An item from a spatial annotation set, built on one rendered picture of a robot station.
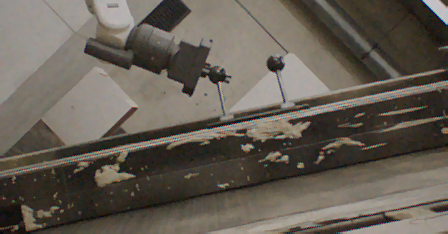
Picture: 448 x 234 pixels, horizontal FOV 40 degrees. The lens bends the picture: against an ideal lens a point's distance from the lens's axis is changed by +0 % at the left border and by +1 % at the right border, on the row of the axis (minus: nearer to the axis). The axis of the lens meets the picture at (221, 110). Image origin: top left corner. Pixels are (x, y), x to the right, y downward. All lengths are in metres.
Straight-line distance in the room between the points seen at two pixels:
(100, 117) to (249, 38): 3.75
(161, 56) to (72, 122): 4.92
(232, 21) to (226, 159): 8.53
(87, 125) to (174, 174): 5.36
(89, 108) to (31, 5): 2.72
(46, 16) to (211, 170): 2.78
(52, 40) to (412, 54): 6.87
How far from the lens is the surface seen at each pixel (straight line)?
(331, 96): 1.42
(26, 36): 3.46
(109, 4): 1.25
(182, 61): 1.23
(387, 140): 0.75
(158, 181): 0.73
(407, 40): 9.50
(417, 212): 0.24
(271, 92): 4.72
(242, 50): 9.17
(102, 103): 6.04
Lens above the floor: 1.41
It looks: 1 degrees down
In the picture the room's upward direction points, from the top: 46 degrees clockwise
